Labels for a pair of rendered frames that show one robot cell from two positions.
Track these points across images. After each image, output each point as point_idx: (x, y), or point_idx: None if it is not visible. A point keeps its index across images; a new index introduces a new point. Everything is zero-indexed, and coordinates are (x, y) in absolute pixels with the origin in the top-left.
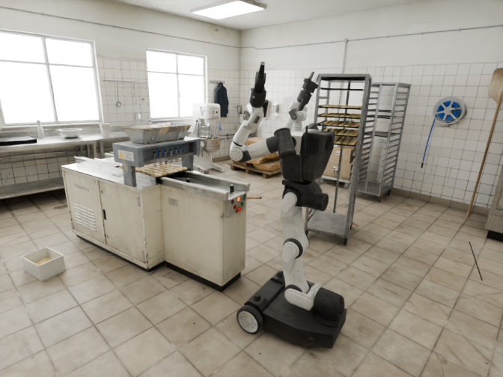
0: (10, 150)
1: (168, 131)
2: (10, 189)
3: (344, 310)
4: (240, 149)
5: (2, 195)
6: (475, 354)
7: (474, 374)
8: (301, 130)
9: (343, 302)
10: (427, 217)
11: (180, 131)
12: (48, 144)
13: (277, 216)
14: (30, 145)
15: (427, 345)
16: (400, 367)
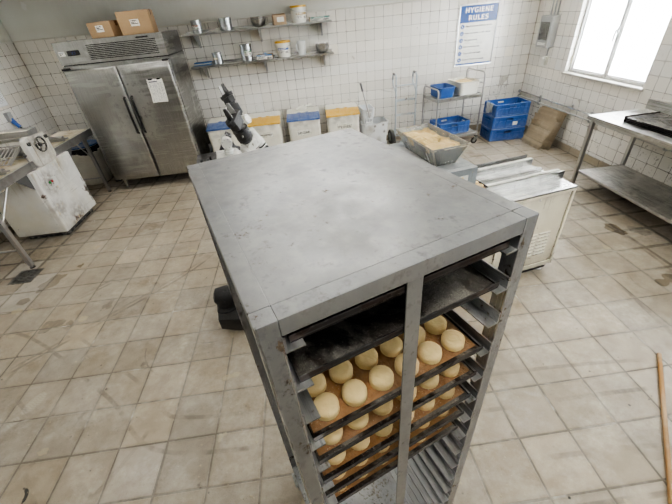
0: (633, 135)
1: (414, 144)
2: (634, 184)
3: (219, 317)
4: (256, 148)
5: (606, 182)
6: (113, 392)
7: (120, 370)
8: (224, 153)
9: (213, 295)
10: None
11: (425, 152)
12: (669, 145)
13: (494, 471)
14: (650, 137)
15: (154, 370)
16: (176, 335)
